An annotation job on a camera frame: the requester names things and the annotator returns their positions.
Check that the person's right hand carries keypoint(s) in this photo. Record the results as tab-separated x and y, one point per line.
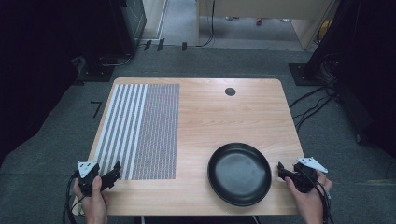
308	199

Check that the dark equipment cabinet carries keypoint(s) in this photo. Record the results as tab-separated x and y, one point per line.
129	25

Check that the black curtain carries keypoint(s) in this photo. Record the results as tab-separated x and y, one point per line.
34	71

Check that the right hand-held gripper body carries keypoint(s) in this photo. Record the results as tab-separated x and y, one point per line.
306	174

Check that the person's left hand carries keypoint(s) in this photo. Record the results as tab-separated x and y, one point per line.
93	205

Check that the black stand base plate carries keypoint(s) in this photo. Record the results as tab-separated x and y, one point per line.
303	74

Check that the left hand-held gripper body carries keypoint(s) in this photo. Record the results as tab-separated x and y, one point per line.
87	174

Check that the light wooden desk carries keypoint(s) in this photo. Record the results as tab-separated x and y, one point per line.
264	21

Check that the grey striped placemat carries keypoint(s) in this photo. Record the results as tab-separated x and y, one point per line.
141	130

